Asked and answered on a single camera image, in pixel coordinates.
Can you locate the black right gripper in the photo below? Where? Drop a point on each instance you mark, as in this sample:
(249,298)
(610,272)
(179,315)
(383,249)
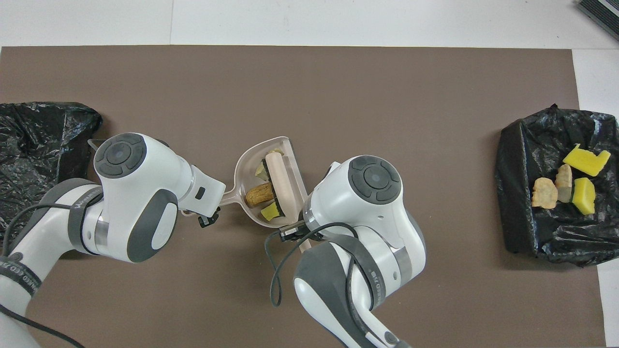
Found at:
(308,223)

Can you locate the small yellow sponge wedge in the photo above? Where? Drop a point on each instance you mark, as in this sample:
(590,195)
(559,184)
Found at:
(270,211)

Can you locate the brown peanut shaped bread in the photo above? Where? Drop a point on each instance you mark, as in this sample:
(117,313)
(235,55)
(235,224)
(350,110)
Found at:
(258,195)

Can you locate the beige brush with black bristles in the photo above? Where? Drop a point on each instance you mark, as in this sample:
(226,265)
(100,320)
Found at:
(280,183)

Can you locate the pale crusty bread chunk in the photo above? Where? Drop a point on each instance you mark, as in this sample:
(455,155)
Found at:
(261,169)

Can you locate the beige plastic dustpan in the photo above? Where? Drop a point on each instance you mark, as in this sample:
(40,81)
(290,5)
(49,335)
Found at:
(246,164)

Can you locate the striped toy croissant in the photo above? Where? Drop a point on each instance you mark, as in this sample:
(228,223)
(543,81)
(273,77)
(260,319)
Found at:
(545,193)
(564,181)

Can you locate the yellow sponge with green pad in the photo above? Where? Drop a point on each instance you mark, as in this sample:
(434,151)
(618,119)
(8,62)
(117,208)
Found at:
(584,195)

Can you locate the yellow notched sponge piece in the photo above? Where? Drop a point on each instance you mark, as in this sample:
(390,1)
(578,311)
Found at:
(585,161)

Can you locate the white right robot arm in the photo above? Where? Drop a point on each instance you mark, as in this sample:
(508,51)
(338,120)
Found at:
(367,232)

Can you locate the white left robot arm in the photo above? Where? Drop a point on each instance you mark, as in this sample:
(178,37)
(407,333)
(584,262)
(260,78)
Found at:
(130,193)

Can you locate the black plastic trash bag bin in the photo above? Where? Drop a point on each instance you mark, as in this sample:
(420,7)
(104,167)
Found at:
(527,232)
(34,140)

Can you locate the brown table mat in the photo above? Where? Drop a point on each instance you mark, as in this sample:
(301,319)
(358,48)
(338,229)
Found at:
(387,96)

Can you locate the grey ridged device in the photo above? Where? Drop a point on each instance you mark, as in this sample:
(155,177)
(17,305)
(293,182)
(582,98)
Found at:
(602,12)

